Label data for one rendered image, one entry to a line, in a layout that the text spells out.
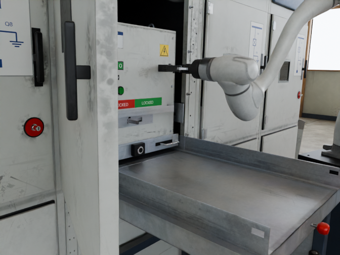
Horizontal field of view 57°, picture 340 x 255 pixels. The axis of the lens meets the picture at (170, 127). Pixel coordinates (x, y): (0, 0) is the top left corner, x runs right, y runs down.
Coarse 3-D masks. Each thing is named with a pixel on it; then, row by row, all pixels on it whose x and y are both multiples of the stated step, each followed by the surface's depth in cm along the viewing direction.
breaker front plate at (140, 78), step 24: (120, 24) 117; (120, 48) 119; (144, 48) 128; (168, 48) 138; (120, 72) 121; (144, 72) 130; (168, 72) 141; (120, 96) 122; (144, 96) 132; (168, 96) 143; (120, 120) 124; (144, 120) 133; (168, 120) 145
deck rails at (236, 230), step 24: (192, 144) 146; (216, 144) 137; (264, 168) 123; (288, 168) 116; (312, 168) 111; (336, 168) 105; (120, 192) 96; (144, 192) 88; (168, 192) 82; (168, 216) 82; (192, 216) 77; (216, 216) 72; (240, 240) 69; (264, 240) 65
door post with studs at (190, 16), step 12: (192, 0) 139; (192, 12) 140; (192, 24) 141; (192, 36) 143; (192, 48) 144; (192, 60) 145; (192, 84) 148; (192, 96) 149; (192, 108) 150; (192, 120) 152; (180, 132) 154; (192, 132) 153
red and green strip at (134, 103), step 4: (120, 100) 122; (124, 100) 124; (128, 100) 125; (132, 100) 127; (136, 100) 128; (140, 100) 130; (144, 100) 132; (148, 100) 134; (152, 100) 135; (156, 100) 137; (160, 100) 139; (120, 104) 123; (124, 104) 124; (128, 104) 126; (132, 104) 127; (136, 104) 129; (140, 104) 130; (144, 104) 132; (148, 104) 134; (152, 104) 136; (156, 104) 138; (160, 104) 140; (120, 108) 123; (124, 108) 125
